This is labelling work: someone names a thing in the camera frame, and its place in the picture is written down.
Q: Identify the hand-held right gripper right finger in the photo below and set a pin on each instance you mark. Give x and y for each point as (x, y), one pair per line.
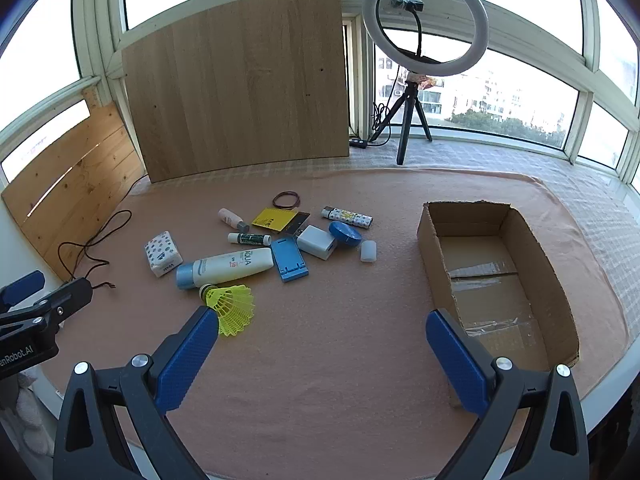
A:
(460, 365)

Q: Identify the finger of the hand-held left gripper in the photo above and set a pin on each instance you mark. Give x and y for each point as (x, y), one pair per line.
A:
(60, 302)
(22, 287)

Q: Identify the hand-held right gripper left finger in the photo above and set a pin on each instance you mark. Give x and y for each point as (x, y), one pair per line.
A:
(185, 360)

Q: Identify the yellow plastic shuttlecock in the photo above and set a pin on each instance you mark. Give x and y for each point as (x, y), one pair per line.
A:
(235, 310)

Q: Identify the white sunscreen bottle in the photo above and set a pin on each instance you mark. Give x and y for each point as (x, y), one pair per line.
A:
(230, 265)

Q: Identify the cardboard box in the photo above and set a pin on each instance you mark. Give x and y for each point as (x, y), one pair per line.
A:
(540, 270)

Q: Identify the green lip balm stick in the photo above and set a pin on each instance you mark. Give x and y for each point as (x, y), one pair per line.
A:
(250, 239)

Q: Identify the blue phone stand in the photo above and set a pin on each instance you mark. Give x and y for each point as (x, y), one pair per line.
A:
(287, 260)

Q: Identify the white translucent plastic cap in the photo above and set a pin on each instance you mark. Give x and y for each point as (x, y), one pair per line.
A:
(368, 251)

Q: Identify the small white bottle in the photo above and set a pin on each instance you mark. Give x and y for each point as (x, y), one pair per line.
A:
(229, 216)

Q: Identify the yellow card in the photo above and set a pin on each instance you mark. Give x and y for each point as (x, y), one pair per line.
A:
(267, 220)

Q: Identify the blue round tape measure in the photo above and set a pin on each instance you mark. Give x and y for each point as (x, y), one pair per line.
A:
(345, 234)

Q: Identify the white usb charger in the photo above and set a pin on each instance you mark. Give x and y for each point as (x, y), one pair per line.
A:
(315, 242)

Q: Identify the patterned white lighter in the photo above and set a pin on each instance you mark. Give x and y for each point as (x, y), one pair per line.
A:
(350, 217)

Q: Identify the person's left hand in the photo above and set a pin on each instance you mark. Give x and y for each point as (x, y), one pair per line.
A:
(20, 405)

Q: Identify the printed tissue pack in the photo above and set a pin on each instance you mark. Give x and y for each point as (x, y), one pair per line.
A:
(162, 255)

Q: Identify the wooden plank panel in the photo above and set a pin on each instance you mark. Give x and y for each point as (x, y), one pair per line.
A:
(65, 185)

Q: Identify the black inline remote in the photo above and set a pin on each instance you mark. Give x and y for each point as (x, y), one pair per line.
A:
(358, 143)

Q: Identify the large wooden board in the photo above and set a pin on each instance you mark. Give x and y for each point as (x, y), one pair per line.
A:
(235, 85)

